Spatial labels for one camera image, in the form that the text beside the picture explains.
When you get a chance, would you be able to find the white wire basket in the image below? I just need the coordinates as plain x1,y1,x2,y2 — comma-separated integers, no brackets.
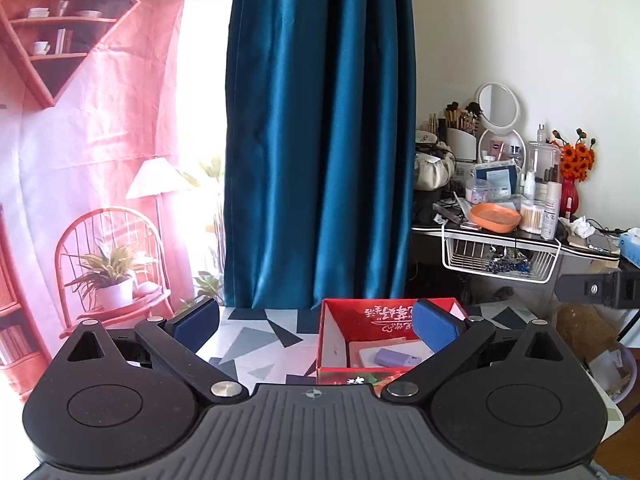
440,226,562,284

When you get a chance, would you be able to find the pink printed backdrop cloth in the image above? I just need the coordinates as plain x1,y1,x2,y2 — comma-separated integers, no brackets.
1,0,232,399

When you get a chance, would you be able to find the blue velvet curtain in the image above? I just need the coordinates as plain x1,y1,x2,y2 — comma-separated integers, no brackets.
224,0,416,310

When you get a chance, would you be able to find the orange oval dish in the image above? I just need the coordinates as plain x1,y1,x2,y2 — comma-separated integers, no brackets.
470,203,522,234

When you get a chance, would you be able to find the white brush holder cup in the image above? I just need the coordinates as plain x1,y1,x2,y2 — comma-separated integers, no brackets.
446,128,477,162

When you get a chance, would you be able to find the red strawberry cardboard box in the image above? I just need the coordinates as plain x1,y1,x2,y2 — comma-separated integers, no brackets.
317,298,468,392

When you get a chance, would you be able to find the white spray bottle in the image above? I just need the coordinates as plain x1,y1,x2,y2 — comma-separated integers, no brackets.
540,181,562,240

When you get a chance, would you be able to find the round white vanity mirror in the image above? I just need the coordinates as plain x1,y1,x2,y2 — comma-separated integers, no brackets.
475,82,521,136

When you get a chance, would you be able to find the pink power bank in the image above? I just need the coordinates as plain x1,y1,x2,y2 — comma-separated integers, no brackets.
348,338,433,368

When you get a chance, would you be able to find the beige pumpkin bag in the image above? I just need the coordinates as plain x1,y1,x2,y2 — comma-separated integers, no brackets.
414,142,456,192

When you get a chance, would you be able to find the cotton swab box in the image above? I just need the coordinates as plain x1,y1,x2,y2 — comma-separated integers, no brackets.
518,200,544,235

